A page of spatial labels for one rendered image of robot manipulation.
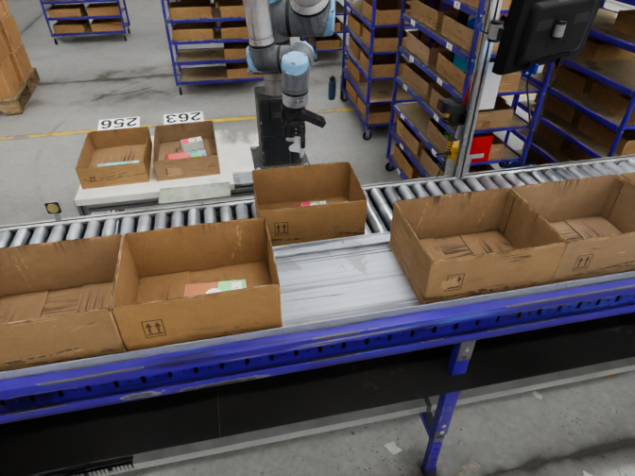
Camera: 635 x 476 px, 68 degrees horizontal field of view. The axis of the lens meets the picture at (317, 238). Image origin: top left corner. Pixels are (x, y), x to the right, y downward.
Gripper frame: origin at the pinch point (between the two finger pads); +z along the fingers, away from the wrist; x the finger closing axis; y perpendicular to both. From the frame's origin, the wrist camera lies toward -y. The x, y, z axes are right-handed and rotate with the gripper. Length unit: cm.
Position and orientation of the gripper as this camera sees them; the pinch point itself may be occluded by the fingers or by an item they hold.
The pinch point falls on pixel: (300, 150)
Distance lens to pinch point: 185.3
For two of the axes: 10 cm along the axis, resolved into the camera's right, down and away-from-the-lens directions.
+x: 2.1, 6.8, -7.1
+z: -0.2, 7.3, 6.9
